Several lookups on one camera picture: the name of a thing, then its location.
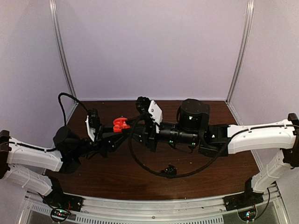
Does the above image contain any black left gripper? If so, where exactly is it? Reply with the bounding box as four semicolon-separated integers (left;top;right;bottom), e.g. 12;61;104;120
71;123;128;158

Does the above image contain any orange earbud charging case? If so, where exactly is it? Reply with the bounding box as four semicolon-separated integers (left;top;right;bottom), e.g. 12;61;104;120
113;117;130;133

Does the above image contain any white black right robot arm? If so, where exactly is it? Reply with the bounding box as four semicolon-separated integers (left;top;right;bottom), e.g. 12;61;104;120
126;97;299;206

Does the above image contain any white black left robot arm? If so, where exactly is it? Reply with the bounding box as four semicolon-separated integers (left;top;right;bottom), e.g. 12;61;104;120
0;110;131;207

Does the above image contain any small black clip object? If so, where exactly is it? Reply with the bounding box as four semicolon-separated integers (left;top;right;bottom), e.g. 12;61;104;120
160;164;177;178

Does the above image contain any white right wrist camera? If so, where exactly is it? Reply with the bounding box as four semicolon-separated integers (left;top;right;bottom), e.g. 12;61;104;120
148;100;163;125

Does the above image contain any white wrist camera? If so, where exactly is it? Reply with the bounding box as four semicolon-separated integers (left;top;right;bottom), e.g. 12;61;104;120
148;100;163;125
85;115;95;142

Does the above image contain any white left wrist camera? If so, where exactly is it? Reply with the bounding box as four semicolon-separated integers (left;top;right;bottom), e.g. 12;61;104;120
85;115;95;142

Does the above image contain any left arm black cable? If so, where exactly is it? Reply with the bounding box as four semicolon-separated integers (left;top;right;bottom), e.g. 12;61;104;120
57;92;91;128

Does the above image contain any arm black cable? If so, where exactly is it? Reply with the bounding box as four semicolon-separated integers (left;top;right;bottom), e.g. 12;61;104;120
57;92;91;128
128;113;233;178

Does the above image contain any aluminium front rail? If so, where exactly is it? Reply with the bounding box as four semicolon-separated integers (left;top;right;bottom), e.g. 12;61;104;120
21;186;290;224

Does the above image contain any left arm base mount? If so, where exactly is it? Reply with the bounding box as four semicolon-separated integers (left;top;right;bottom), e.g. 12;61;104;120
42;177;83;223

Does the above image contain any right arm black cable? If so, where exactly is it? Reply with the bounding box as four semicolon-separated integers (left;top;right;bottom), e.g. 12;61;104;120
128;113;233;178

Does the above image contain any left aluminium corner post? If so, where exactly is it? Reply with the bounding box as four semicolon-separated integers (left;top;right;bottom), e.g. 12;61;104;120
49;0;77;97

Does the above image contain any aluminium corner post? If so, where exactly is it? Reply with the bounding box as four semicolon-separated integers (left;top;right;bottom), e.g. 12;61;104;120
49;0;77;97
226;0;255;105

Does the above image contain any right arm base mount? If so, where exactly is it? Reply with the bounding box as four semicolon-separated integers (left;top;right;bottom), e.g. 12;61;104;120
223;177;263;222

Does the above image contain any right aluminium corner post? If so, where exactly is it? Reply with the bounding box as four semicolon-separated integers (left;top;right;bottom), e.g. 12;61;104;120
226;0;255;105

